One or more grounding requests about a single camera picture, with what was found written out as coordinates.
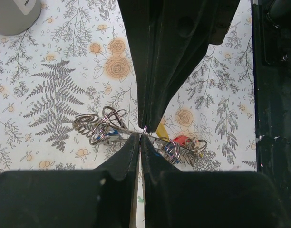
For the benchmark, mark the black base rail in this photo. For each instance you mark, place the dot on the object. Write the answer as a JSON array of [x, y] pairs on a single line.
[[271, 39]]

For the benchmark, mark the blue key tag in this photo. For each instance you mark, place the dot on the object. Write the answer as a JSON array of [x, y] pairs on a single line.
[[108, 135]]

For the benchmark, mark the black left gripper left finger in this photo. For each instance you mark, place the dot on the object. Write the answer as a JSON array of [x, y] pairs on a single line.
[[104, 197]]

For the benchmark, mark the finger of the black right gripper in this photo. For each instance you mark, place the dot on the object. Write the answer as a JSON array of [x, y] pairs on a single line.
[[140, 19], [184, 32]]

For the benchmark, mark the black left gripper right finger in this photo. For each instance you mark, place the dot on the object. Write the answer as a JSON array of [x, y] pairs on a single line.
[[219, 199]]

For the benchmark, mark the grey tape roll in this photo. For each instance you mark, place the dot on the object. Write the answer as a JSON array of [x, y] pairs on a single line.
[[17, 16]]

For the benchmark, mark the red key tag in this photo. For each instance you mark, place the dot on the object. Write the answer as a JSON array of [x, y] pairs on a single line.
[[182, 140]]

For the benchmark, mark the floral table mat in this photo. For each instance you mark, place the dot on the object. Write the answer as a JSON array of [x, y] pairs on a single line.
[[76, 59]]

